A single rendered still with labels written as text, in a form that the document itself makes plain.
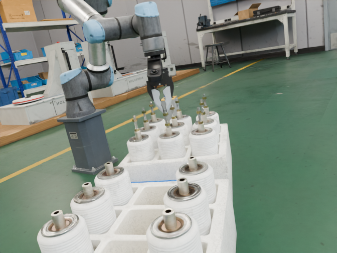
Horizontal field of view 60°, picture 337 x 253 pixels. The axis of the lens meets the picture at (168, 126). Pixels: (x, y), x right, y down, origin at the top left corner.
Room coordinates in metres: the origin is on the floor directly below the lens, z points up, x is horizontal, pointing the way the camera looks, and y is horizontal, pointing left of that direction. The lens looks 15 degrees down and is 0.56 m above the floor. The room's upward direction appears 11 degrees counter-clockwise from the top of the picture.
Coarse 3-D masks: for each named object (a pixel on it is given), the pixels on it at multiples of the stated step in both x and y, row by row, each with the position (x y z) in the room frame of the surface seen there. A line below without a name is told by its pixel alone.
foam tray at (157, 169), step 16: (224, 128) 1.19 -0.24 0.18; (224, 144) 1.00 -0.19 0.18; (128, 160) 1.03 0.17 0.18; (160, 160) 0.96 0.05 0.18; (176, 160) 0.93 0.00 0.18; (208, 160) 0.90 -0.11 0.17; (224, 160) 0.89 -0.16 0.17; (144, 176) 0.96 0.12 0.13; (160, 176) 0.94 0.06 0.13; (224, 176) 0.89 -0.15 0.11
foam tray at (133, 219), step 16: (144, 192) 0.77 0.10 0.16; (160, 192) 0.77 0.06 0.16; (224, 192) 0.66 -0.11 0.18; (128, 208) 0.67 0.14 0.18; (144, 208) 0.66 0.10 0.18; (160, 208) 0.64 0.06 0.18; (224, 208) 0.59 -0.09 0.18; (128, 224) 0.65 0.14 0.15; (144, 224) 0.66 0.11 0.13; (224, 224) 0.54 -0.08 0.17; (96, 240) 0.57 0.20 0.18; (112, 240) 0.55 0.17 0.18; (128, 240) 0.54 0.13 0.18; (144, 240) 0.53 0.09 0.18; (208, 240) 0.49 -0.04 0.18; (224, 240) 0.51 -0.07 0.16
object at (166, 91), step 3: (165, 87) 0.99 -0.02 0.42; (168, 87) 0.99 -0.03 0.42; (165, 90) 0.99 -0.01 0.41; (168, 90) 0.99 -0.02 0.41; (165, 93) 0.99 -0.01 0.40; (168, 93) 0.99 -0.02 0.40; (165, 96) 1.00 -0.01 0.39; (168, 96) 0.99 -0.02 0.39; (165, 99) 1.00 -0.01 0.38; (168, 99) 0.99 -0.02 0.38; (171, 99) 1.00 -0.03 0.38; (165, 102) 1.00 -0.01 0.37; (168, 102) 0.99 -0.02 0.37; (171, 102) 1.00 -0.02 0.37; (168, 105) 1.00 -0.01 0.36; (168, 108) 1.00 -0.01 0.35
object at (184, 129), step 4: (164, 128) 1.12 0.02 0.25; (176, 128) 1.08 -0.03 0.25; (180, 128) 1.08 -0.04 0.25; (184, 128) 1.09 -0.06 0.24; (164, 132) 1.11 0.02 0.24; (180, 132) 1.08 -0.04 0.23; (184, 132) 1.08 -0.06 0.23; (188, 132) 1.11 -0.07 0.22; (184, 136) 1.08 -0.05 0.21; (188, 136) 1.10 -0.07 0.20; (184, 140) 1.08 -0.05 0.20; (188, 140) 1.09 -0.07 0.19; (188, 144) 1.09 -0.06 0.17
